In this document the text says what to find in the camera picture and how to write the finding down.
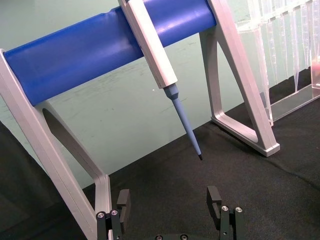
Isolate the silver stand with blue bar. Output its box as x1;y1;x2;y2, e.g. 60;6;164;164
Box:
0;0;281;240

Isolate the black table cloth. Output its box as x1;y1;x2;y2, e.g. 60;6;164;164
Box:
0;66;320;240

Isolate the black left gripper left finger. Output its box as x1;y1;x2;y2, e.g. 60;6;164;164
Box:
96;189;131;240

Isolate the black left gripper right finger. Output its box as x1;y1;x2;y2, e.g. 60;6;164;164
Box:
206;186;247;240

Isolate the clear acrylic rack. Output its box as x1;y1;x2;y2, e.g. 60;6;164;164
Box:
231;0;320;124

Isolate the white pipette with blue tip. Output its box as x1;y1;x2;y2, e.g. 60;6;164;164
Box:
117;0;204;161

